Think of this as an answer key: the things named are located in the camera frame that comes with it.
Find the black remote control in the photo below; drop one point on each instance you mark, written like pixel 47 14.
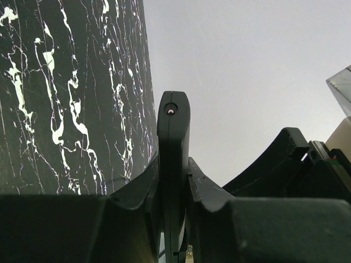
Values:
pixel 173 131

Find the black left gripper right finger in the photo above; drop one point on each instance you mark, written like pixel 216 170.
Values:
pixel 224 228

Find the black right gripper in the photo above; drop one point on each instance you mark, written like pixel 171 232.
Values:
pixel 287 169

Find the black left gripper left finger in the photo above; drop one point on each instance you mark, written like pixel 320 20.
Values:
pixel 122 227

